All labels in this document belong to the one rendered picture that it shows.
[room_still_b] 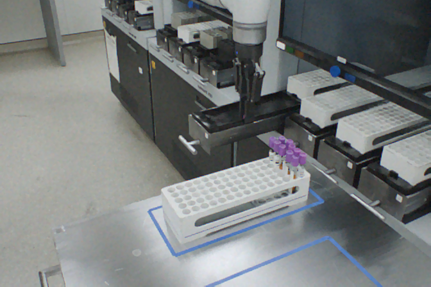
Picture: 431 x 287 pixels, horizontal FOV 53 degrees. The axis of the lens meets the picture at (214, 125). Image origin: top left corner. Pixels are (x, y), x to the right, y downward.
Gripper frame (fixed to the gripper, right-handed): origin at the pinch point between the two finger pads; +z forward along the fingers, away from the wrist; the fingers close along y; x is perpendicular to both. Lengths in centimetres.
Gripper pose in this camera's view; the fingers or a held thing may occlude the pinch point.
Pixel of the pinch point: (246, 109)
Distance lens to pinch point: 125.6
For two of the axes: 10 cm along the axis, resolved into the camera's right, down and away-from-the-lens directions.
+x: -8.7, 2.4, -4.3
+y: -4.9, -4.2, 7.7
